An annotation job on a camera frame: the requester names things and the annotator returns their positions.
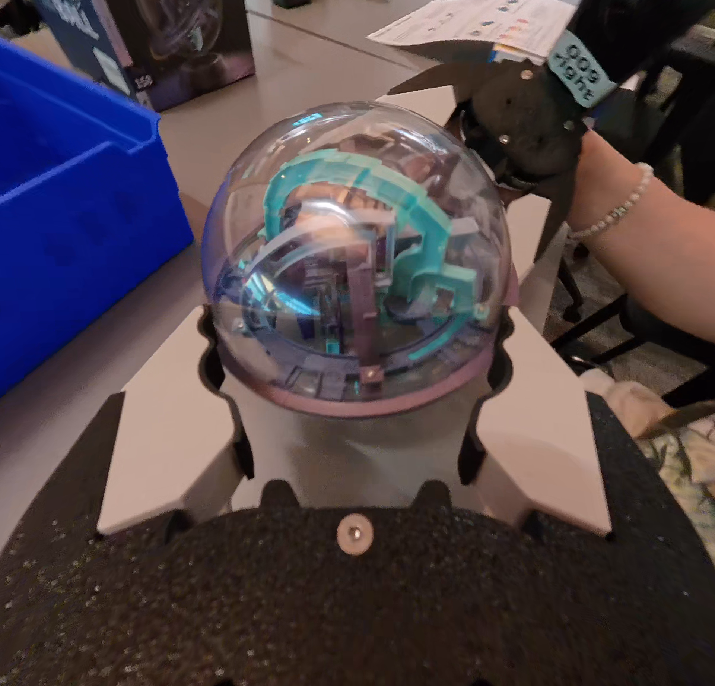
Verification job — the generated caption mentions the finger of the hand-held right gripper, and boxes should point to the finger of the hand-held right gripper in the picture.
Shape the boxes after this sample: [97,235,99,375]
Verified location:
[377,61,498,130]
[500,162,582,263]

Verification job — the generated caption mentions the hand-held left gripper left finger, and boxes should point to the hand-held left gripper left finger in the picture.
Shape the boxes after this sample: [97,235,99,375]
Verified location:
[96,305,257,536]

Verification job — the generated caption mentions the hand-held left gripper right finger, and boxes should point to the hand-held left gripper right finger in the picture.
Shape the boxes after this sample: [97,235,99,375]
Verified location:
[457,305,613,537]

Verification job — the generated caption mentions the clear plastic maze ball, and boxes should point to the clear plastic maze ball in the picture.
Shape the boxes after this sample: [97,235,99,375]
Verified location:
[201,101,520,418]

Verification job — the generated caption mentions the person's right forearm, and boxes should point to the person's right forearm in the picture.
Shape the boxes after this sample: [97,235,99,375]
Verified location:
[567,130,715,329]

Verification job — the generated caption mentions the dark maze ball box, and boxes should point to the dark maze ball box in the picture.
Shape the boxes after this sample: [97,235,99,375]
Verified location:
[11,0,257,112]

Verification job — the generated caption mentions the white paper sheet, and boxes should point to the white paper sheet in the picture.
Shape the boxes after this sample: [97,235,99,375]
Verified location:
[366,0,576,66]

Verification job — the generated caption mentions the patterned cloth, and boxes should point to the patterned cloth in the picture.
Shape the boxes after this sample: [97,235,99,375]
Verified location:
[637,401,715,558]

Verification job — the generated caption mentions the blue plastic bin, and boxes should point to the blue plastic bin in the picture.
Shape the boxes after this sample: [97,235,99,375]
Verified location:
[0,38,195,399]

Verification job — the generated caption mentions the white pearl bracelet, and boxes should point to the white pearl bracelet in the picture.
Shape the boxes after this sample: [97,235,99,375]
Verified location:
[567,162,654,242]

